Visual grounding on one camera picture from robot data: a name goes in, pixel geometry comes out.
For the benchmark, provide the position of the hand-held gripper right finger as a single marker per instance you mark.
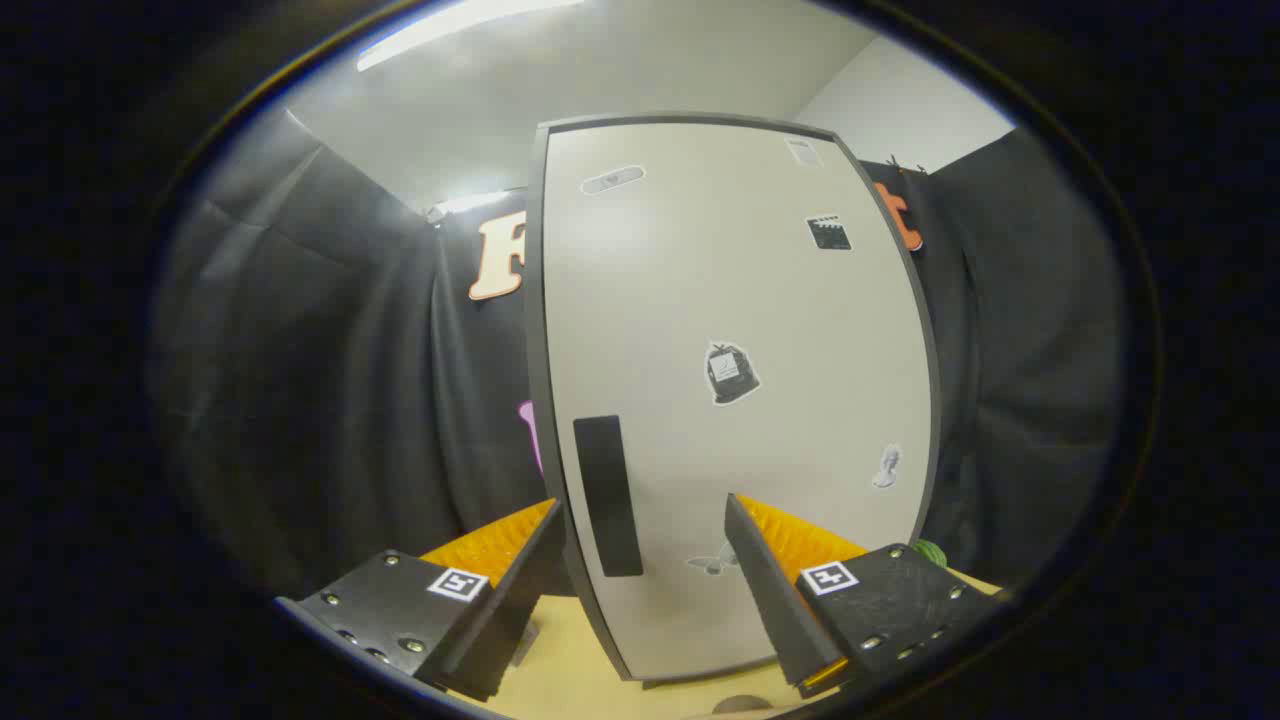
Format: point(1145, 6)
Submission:
point(775, 590)

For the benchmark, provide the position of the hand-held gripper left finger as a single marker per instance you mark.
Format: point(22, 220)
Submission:
point(515, 590)

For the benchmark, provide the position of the grey shoe cabinet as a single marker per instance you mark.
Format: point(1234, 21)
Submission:
point(535, 300)

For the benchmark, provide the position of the white shoe cabinet door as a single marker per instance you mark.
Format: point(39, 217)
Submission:
point(700, 300)

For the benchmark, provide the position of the small green object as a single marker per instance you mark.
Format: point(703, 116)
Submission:
point(931, 553)

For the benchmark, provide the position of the black backdrop cloth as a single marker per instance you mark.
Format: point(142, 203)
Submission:
point(300, 350)

